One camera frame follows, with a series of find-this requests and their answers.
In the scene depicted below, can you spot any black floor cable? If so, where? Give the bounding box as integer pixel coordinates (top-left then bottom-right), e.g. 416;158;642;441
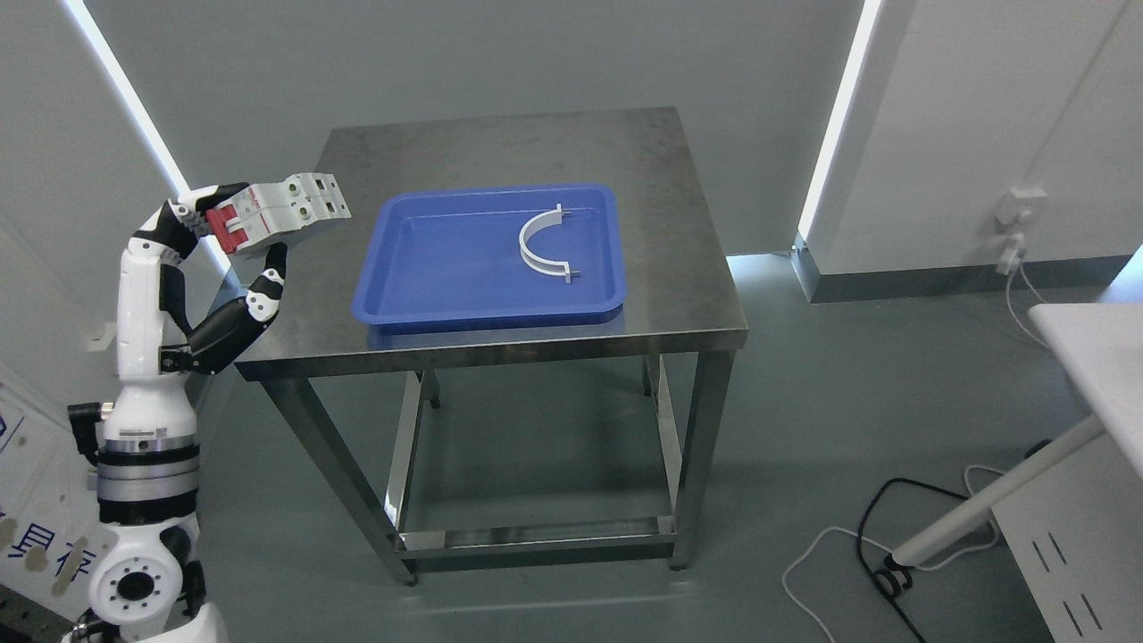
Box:
857;439;1055;643

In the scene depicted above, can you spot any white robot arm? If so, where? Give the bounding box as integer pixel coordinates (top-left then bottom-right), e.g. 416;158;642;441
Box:
66;174;350;642

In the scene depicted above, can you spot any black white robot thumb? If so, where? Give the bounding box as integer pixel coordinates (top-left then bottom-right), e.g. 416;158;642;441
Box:
159;243;288;373

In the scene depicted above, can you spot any blue plastic tray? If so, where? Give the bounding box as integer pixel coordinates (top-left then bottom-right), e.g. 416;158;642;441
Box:
351;183;626;333

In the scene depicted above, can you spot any white table with leg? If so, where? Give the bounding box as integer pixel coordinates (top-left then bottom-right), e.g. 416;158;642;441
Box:
892;302;1143;569

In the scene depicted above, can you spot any white wall socket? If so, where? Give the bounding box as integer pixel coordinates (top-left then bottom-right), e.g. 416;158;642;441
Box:
996;187;1047;228

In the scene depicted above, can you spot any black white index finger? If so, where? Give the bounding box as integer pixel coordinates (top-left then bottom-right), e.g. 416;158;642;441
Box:
131;199;213;262

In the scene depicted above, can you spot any grey red circuit breaker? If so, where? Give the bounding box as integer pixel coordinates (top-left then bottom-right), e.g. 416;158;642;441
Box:
205;172;352;256

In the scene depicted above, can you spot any white curved pipe clamp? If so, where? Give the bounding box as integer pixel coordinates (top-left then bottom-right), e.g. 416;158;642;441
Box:
519;204;581;284

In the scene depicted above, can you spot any stainless steel table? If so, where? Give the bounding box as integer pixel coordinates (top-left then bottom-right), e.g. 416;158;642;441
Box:
237;107;748;587

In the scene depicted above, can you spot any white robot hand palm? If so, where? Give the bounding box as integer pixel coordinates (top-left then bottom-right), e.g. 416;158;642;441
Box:
114;238;195;442

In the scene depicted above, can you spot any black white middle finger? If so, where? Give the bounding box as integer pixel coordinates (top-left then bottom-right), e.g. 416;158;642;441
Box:
175;183;250;220

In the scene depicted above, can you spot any white power adapter cable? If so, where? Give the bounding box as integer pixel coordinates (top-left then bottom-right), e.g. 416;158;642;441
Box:
996;232;1055;351

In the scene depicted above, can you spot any white floor cable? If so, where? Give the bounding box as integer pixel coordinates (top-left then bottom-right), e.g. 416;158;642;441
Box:
782;464;1008;643

